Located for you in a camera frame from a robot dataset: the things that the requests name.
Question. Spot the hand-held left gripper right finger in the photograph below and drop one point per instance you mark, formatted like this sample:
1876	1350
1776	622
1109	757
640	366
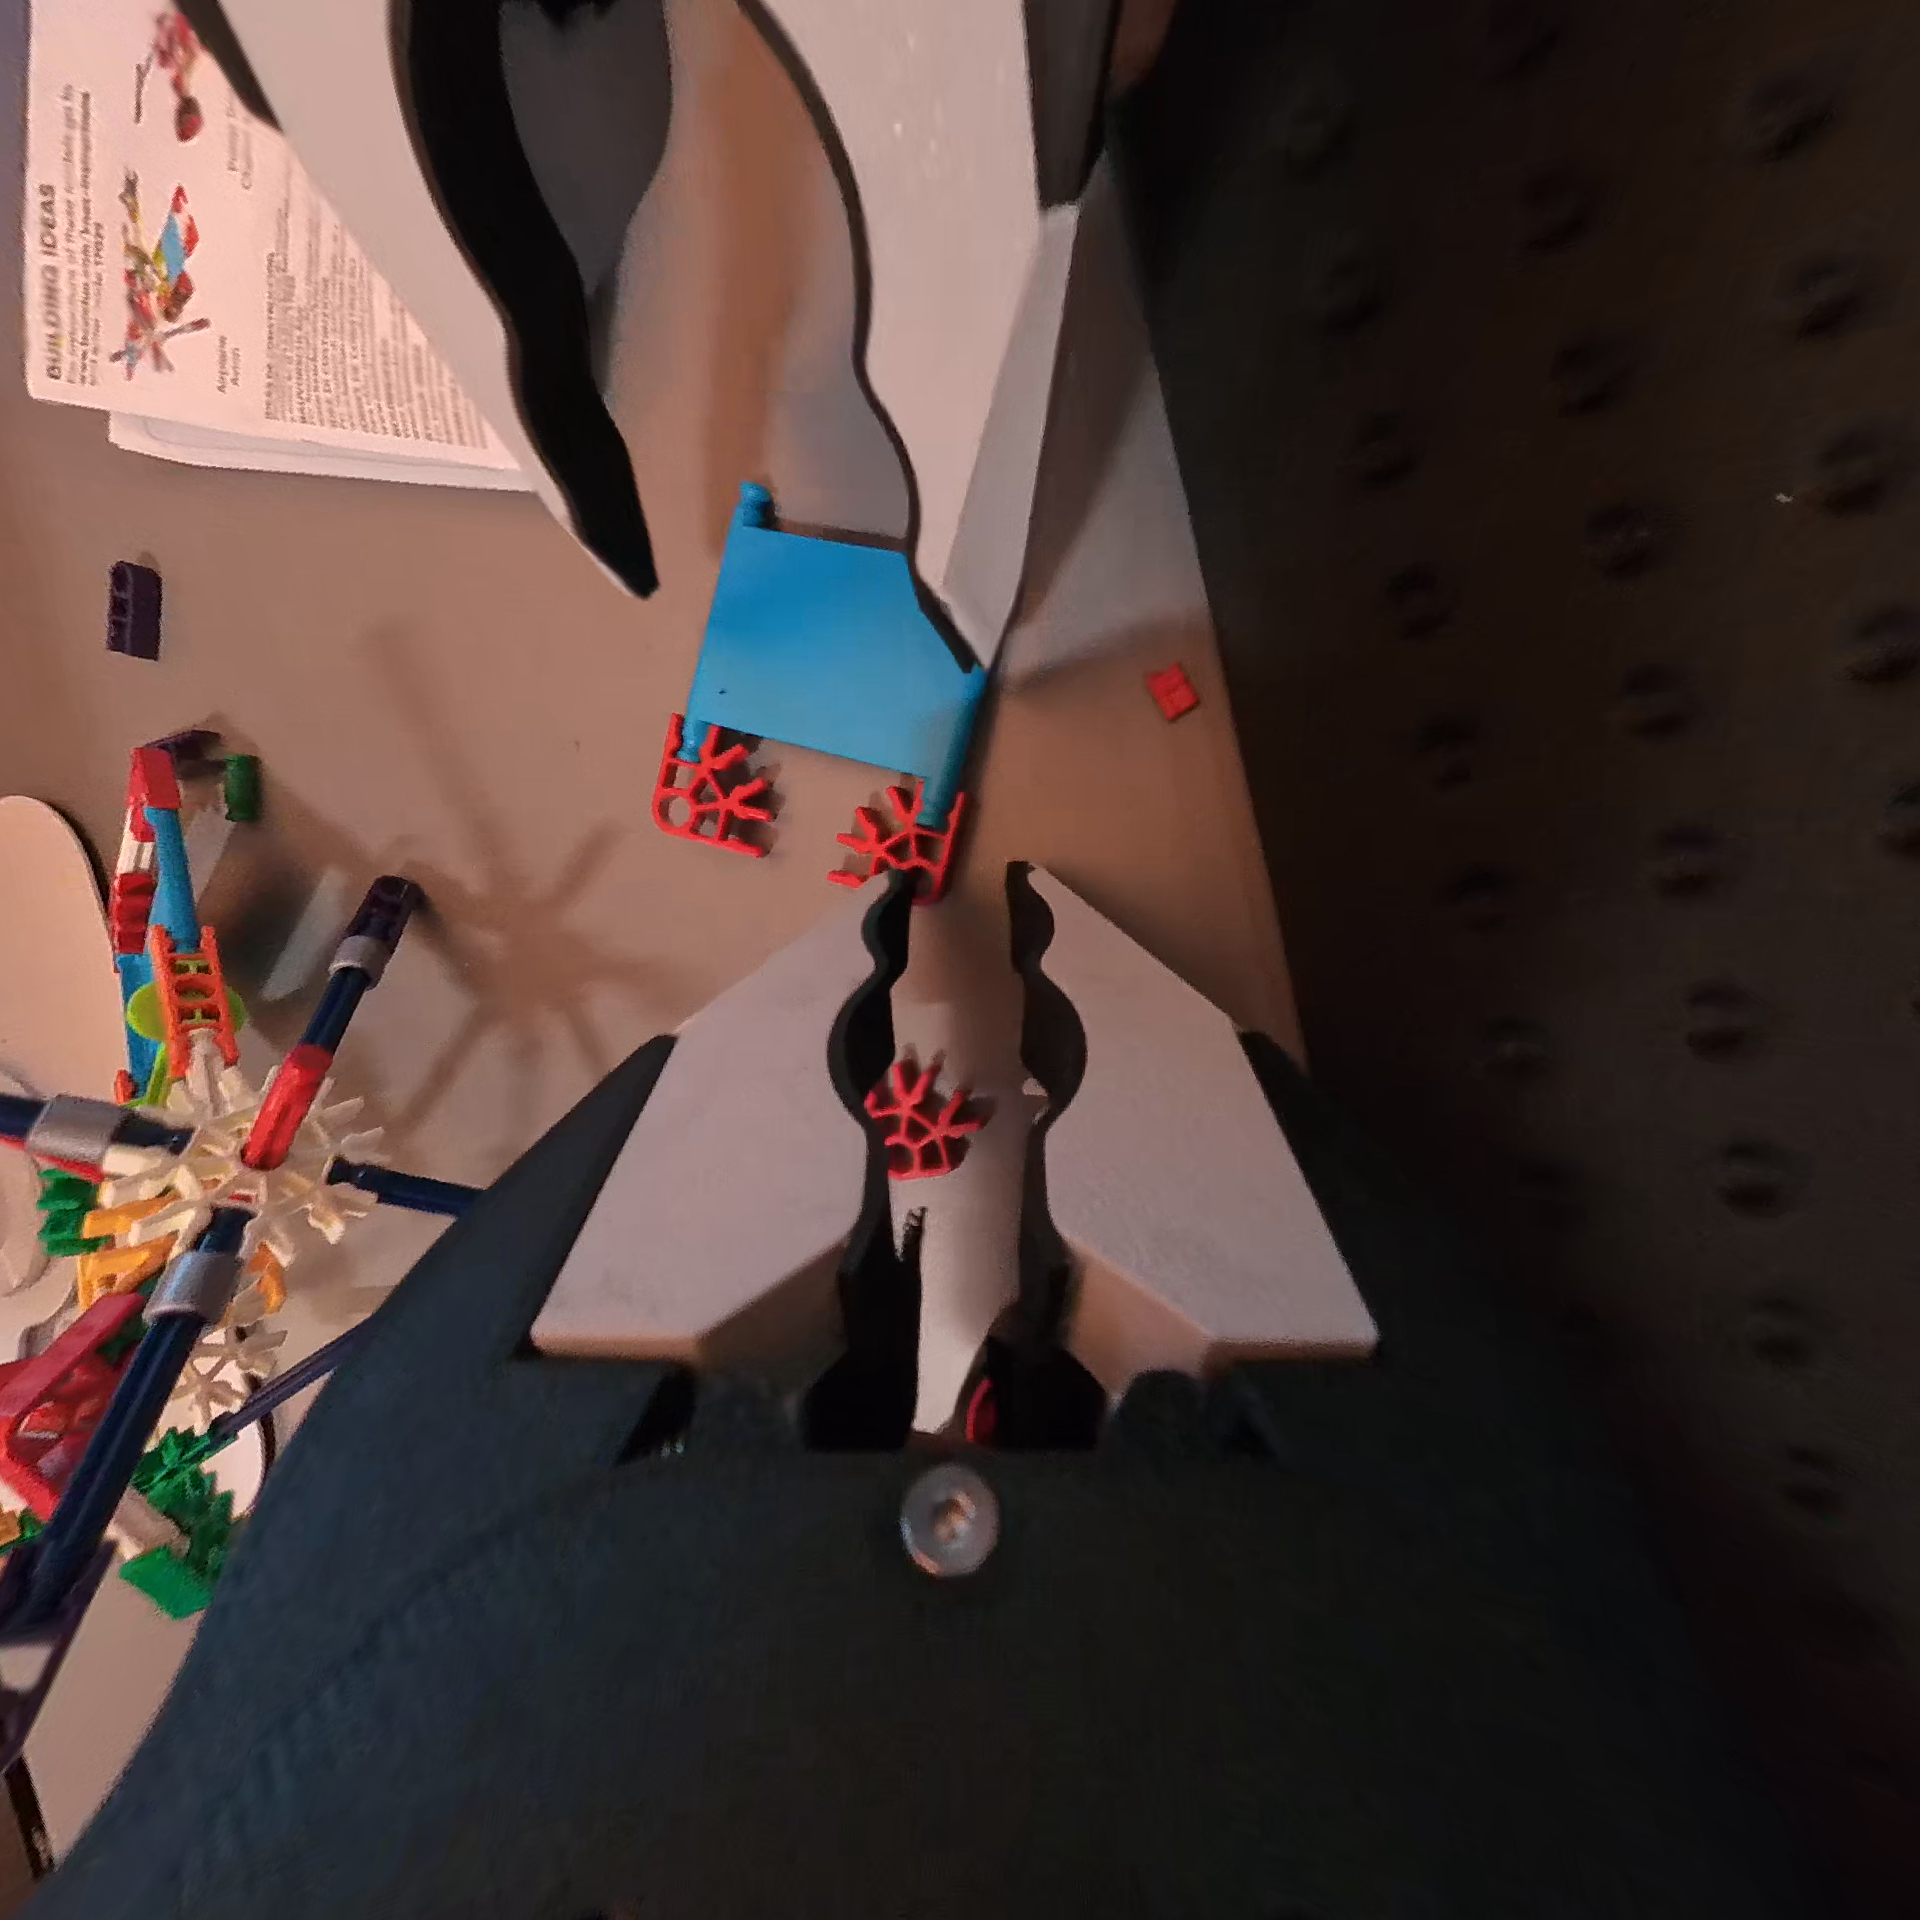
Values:
1201	1201

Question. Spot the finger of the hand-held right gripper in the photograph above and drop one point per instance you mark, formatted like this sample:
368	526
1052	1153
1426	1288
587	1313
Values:
388	195
944	225

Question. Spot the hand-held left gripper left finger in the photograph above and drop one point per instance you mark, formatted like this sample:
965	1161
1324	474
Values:
705	1201

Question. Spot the red connector with green clip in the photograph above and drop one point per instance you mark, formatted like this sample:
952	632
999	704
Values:
908	848

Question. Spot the red fan connector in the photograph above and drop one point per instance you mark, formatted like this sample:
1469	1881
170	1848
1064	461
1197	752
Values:
917	1125
714	786

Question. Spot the blue panel piece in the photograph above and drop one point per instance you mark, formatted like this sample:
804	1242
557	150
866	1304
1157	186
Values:
826	644

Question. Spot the blue rod cross assembly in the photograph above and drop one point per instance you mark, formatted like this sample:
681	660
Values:
195	1275

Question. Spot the person's right hand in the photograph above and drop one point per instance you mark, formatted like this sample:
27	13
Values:
1148	36

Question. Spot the instruction booklet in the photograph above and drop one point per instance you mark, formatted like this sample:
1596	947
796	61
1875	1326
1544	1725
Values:
225	300

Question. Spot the purple clip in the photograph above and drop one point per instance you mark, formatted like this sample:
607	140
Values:
132	609
187	749

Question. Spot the small red clip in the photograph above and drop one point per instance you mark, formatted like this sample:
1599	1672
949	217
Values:
1173	691

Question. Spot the small green clip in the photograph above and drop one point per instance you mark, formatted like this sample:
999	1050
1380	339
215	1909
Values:
243	786

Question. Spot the black perforated panel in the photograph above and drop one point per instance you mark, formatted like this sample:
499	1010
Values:
1575	600

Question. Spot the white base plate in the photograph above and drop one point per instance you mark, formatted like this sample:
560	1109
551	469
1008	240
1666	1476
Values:
53	931

